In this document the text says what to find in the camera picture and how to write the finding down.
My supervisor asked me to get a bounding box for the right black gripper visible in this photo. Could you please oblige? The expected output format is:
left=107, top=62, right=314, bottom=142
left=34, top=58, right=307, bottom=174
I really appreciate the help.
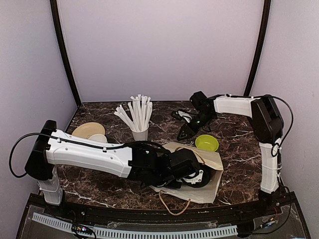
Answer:
left=177, top=111, right=215, bottom=140

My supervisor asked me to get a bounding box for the black coffee cup lid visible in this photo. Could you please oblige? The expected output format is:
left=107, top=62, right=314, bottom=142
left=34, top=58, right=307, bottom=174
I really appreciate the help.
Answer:
left=183, top=169, right=211, bottom=188

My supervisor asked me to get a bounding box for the brown paper bag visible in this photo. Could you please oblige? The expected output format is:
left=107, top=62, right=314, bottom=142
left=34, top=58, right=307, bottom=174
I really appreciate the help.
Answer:
left=151, top=142, right=224, bottom=216

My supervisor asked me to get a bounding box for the stack of white paper cups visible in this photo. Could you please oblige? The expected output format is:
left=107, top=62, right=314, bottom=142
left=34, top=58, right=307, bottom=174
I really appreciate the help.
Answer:
left=88, top=134, right=108, bottom=143

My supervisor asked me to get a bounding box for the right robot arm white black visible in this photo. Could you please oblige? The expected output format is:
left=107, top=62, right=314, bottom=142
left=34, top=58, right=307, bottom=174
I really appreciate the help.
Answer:
left=177, top=91, right=287, bottom=195

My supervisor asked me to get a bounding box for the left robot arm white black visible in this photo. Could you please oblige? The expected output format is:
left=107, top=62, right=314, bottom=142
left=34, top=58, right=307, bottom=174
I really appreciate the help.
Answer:
left=8, top=120, right=200, bottom=217

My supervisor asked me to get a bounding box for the green bowl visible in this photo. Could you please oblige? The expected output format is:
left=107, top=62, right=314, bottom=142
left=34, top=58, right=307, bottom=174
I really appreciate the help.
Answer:
left=195, top=134, right=219, bottom=152

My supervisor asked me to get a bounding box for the white cup holding straws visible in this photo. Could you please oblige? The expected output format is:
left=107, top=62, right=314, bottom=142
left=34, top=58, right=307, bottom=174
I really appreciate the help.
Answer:
left=131, top=124, right=149, bottom=141

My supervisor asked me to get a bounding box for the bundle of wrapped white straws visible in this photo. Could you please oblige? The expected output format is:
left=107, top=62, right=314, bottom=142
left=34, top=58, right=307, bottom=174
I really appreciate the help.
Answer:
left=114, top=94, right=153, bottom=132

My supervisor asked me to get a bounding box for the beige paper plate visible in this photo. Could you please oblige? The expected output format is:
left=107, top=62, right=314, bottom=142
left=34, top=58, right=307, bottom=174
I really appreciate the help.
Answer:
left=72, top=122, right=105, bottom=139

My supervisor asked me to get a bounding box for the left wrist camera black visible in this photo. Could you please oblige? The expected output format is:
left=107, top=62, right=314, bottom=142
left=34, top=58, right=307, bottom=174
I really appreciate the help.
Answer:
left=168, top=148, right=200, bottom=179

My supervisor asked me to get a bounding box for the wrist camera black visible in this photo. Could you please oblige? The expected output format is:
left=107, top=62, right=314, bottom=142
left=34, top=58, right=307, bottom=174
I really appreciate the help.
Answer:
left=168, top=148, right=200, bottom=179
left=189, top=91, right=207, bottom=111

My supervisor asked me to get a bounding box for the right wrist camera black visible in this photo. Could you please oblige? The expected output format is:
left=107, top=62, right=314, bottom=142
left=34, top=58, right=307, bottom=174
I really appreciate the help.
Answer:
left=189, top=91, right=207, bottom=111

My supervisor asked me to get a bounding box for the white slotted cable duct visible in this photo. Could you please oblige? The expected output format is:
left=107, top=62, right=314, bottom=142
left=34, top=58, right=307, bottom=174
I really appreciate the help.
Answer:
left=32, top=213, right=238, bottom=239

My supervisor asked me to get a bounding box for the black front rail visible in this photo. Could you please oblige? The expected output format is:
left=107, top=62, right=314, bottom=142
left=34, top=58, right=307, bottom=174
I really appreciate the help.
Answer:
left=57, top=202, right=262, bottom=225

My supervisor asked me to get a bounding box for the right black frame post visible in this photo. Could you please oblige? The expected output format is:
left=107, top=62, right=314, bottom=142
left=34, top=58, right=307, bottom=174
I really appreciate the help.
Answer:
left=243, top=0, right=272, bottom=96

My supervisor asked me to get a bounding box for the black frame post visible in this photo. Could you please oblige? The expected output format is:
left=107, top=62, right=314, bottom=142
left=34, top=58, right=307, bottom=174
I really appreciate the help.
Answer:
left=243, top=0, right=272, bottom=96
left=49, top=0, right=82, bottom=107

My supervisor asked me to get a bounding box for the left black frame post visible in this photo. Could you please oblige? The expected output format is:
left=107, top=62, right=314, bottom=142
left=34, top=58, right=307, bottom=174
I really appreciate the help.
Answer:
left=49, top=0, right=82, bottom=107

